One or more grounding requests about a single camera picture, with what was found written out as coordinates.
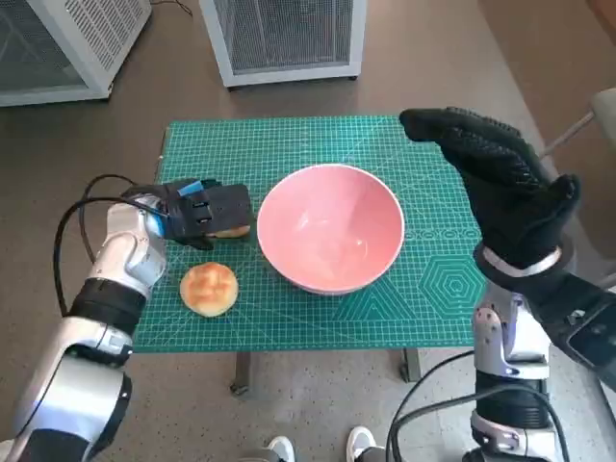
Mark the pink bowl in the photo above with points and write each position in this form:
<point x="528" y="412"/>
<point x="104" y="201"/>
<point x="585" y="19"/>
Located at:
<point x="332" y="231"/>

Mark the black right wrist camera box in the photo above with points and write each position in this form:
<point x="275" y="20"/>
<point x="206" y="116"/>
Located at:
<point x="587" y="332"/>

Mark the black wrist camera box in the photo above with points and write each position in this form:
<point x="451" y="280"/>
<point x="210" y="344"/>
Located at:
<point x="226" y="207"/>
<point x="587" y="332"/>

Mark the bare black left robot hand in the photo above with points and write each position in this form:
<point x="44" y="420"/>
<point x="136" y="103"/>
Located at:
<point x="190" y="187"/>

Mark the green cutting mat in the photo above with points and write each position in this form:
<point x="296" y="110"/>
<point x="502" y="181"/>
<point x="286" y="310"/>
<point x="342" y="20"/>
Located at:
<point x="337" y="327"/>

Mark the white shoe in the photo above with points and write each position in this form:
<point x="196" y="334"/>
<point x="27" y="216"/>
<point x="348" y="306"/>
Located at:
<point x="281" y="445"/>
<point x="360" y="443"/>

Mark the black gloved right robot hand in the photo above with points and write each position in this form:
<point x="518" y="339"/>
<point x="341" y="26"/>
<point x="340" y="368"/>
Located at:
<point x="510" y="192"/>

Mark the white mesh cabinet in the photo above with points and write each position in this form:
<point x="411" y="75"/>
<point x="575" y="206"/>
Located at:
<point x="96" y="38"/>
<point x="289" y="38"/>

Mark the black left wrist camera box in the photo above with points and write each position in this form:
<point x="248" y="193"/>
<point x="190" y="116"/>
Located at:
<point x="226" y="207"/>

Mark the round bread bun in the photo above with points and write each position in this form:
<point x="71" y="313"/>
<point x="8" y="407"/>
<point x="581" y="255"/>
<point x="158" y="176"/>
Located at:
<point x="209" y="289"/>

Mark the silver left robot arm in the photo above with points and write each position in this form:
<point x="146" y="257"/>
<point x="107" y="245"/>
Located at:
<point x="125" y="250"/>

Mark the black table leg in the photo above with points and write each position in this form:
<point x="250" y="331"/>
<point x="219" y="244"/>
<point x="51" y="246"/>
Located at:
<point x="413" y="366"/>
<point x="243" y="370"/>

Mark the twisted bread loaf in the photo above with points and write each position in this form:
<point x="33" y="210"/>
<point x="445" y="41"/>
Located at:
<point x="231" y="233"/>

